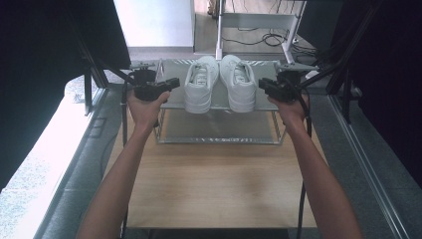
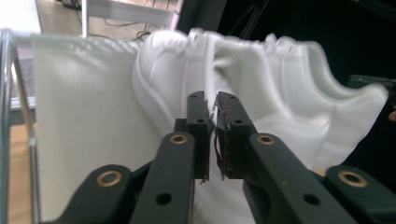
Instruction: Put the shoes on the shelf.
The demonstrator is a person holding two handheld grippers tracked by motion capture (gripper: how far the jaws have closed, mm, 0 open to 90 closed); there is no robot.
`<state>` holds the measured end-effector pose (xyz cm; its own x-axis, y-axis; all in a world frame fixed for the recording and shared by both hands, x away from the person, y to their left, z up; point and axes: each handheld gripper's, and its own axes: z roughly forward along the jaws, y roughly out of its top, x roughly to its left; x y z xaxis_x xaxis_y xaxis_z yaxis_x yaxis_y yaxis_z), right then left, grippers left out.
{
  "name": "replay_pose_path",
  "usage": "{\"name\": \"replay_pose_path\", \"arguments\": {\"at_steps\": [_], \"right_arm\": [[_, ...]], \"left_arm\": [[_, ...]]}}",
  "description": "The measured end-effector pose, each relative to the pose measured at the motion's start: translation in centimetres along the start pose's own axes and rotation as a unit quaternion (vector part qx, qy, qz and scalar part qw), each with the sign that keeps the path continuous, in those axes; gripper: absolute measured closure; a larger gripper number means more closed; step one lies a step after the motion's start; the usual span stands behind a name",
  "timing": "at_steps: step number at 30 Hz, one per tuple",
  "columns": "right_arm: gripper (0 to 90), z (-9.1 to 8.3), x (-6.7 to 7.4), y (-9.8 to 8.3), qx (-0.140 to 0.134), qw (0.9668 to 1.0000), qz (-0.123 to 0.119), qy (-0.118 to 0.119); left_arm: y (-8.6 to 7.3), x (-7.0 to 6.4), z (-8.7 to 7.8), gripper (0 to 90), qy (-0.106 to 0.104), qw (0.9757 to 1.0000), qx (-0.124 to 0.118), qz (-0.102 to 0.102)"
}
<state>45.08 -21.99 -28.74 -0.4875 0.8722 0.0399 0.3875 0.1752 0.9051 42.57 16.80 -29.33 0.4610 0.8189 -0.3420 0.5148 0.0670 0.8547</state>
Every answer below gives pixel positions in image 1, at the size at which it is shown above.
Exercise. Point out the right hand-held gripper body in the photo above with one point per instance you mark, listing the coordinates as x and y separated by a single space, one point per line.
288 87

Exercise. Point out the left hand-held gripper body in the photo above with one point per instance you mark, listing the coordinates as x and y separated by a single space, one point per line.
146 87

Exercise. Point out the white sneaker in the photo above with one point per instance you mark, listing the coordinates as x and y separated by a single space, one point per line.
200 86
239 84

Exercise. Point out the silver shoe rack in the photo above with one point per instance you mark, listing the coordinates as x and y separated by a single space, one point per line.
219 126

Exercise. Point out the person's right hand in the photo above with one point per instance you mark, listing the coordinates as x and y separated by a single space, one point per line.
292 111

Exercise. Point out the person's left hand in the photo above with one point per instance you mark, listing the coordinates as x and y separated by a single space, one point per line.
146 113

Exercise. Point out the black metal stand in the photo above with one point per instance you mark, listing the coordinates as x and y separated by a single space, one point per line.
93 69
341 63

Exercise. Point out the white metal stand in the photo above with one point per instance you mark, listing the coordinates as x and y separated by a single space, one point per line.
258 20

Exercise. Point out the white board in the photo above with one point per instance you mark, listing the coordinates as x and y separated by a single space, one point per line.
154 21

